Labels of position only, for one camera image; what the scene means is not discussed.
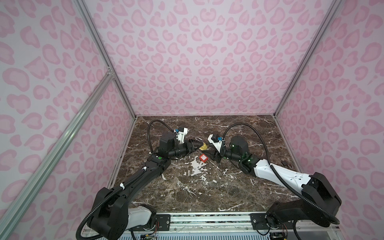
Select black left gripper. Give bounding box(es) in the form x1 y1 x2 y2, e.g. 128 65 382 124
168 139 204 160

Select brass padlock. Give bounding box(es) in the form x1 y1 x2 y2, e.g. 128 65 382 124
199 143 208 151

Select red safety padlock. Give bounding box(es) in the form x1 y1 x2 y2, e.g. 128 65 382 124
199 154 209 163

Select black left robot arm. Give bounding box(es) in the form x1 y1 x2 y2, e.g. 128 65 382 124
76 132 204 240

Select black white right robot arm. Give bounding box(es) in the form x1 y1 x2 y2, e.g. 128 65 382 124
208 134 342 229

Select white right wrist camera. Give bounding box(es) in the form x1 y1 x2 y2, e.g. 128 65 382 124
208 134 225 152

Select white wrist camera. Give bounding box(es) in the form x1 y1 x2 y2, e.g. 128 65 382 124
174 127 189 144
208 134 225 152

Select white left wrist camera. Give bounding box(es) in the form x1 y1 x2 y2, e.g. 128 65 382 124
174 127 189 144

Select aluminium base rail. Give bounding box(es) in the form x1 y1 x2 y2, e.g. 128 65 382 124
120 212 344 240

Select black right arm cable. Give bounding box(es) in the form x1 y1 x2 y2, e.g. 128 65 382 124
221 122 341 226

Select aluminium corner frame post left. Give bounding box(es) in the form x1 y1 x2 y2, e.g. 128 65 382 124
74 0 137 120

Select aluminium corner frame post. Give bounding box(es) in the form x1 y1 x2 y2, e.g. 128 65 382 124
74 0 137 120
274 0 345 119

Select aluminium corner frame post right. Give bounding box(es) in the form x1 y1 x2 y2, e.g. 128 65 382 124
274 0 345 119

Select aluminium diagonal frame bar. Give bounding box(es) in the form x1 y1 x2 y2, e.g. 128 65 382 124
1 73 114 240

